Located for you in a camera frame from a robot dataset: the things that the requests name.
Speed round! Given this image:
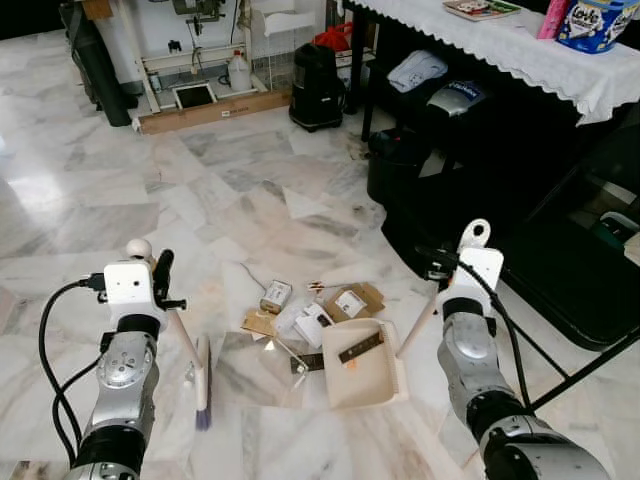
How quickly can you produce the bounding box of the wooden handled broom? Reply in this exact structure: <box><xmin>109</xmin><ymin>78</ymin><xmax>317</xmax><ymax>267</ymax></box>
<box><xmin>125</xmin><ymin>237</ymin><xmax>214</xmax><ymax>431</ymax></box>

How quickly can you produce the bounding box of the colourful magazine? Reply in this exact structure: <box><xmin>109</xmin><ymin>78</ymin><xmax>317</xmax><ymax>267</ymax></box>
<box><xmin>443</xmin><ymin>0</ymin><xmax>523</xmax><ymax>22</ymax></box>

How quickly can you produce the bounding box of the black upright appliance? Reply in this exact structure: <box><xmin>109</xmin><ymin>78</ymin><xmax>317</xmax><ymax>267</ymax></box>
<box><xmin>290</xmin><ymin>42</ymin><xmax>347</xmax><ymax>133</ymax></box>

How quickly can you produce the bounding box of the white paper box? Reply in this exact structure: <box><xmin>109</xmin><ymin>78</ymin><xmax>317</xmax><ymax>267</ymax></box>
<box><xmin>293</xmin><ymin>303</ymin><xmax>335</xmax><ymax>349</ymax></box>

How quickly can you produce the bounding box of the red bag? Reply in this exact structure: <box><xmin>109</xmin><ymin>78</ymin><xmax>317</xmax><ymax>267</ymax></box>
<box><xmin>314</xmin><ymin>22</ymin><xmax>353</xmax><ymax>53</ymax></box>

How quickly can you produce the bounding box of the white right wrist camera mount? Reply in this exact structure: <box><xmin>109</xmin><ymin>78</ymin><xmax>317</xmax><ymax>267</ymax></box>
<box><xmin>455</xmin><ymin>247</ymin><xmax>505</xmax><ymax>301</ymax></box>

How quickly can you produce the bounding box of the flat brown cardboard piece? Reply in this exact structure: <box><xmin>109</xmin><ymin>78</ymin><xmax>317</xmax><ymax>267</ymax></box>
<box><xmin>241</xmin><ymin>310</ymin><xmax>279</xmax><ymax>337</ymax></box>

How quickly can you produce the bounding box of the grey and blue appliance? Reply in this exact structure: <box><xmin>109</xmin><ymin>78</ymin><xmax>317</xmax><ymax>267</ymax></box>
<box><xmin>427</xmin><ymin>80</ymin><xmax>488</xmax><ymax>119</ymax></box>

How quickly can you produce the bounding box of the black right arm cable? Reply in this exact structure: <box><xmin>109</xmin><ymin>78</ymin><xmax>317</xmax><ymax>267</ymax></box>
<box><xmin>415</xmin><ymin>245</ymin><xmax>531</xmax><ymax>406</ymax></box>

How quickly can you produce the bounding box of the clear plastic wrapper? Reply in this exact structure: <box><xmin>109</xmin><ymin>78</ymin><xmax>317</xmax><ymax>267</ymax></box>
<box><xmin>258</xmin><ymin>332</ymin><xmax>306</xmax><ymax>363</ymax></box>

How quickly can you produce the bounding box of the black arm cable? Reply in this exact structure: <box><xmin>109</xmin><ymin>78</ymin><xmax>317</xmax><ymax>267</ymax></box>
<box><xmin>415</xmin><ymin>245</ymin><xmax>531</xmax><ymax>406</ymax></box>
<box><xmin>38</xmin><ymin>275</ymin><xmax>109</xmax><ymax>466</ymax></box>

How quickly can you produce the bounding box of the long wooden plank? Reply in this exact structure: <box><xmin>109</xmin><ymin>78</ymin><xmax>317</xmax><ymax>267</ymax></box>
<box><xmin>138</xmin><ymin>88</ymin><xmax>294</xmax><ymax>135</ymax></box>

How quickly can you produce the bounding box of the open brown cardboard box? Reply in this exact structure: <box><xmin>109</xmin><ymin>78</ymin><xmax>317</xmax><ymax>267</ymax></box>
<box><xmin>325</xmin><ymin>282</ymin><xmax>386</xmax><ymax>323</ymax></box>

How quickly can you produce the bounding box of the table with white lace cloth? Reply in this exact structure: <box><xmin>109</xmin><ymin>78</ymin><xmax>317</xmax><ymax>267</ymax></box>
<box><xmin>345</xmin><ymin>0</ymin><xmax>640</xmax><ymax>126</ymax></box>

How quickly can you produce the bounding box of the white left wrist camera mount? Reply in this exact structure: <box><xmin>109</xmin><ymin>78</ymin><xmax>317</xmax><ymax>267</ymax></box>
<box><xmin>103</xmin><ymin>262</ymin><xmax>156</xmax><ymax>321</ymax></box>

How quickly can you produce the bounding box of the white metal rack frame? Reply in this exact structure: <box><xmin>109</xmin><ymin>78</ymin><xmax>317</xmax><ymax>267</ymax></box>
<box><xmin>135</xmin><ymin>0</ymin><xmax>301</xmax><ymax>113</ymax></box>

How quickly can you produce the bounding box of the tall black bag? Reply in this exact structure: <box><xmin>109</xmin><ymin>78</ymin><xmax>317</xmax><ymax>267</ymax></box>
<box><xmin>58</xmin><ymin>0</ymin><xmax>134</xmax><ymax>128</ymax></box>

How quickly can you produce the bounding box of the dark paper scrap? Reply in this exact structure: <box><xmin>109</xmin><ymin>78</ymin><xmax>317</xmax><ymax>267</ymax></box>
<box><xmin>290</xmin><ymin>352</ymin><xmax>326</xmax><ymax>374</ymax></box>

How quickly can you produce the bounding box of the black strip scrap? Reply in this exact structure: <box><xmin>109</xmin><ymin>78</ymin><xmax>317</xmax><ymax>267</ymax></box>
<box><xmin>338</xmin><ymin>332</ymin><xmax>385</xmax><ymax>365</ymax></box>

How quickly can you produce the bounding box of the cream plastic dustpan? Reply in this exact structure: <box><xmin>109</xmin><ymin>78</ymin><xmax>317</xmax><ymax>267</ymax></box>
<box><xmin>325</xmin><ymin>219</ymin><xmax>493</xmax><ymax>411</ymax></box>

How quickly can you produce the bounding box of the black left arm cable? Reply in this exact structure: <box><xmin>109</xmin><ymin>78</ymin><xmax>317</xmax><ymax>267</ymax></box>
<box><xmin>38</xmin><ymin>275</ymin><xmax>109</xmax><ymax>466</ymax></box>

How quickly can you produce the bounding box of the pink packet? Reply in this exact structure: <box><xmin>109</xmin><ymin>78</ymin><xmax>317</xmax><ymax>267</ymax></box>
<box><xmin>536</xmin><ymin>0</ymin><xmax>571</xmax><ymax>41</ymax></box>

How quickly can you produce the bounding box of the teal and white item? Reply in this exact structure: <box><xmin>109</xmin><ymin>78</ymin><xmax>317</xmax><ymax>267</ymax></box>
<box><xmin>598</xmin><ymin>212</ymin><xmax>640</xmax><ymax>246</ymax></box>

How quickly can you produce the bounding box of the clear plastic jug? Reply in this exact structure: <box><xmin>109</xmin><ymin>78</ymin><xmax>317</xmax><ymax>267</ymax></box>
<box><xmin>228</xmin><ymin>52</ymin><xmax>252</xmax><ymax>93</ymax></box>

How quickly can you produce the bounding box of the black waste bin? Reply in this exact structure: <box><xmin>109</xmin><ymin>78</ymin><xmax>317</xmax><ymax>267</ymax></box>
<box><xmin>368</xmin><ymin>128</ymin><xmax>431</xmax><ymax>206</ymax></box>

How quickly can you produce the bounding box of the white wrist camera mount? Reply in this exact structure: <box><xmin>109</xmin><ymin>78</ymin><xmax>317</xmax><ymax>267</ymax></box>
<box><xmin>103</xmin><ymin>262</ymin><xmax>156</xmax><ymax>321</ymax></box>
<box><xmin>455</xmin><ymin>247</ymin><xmax>505</xmax><ymax>301</ymax></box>

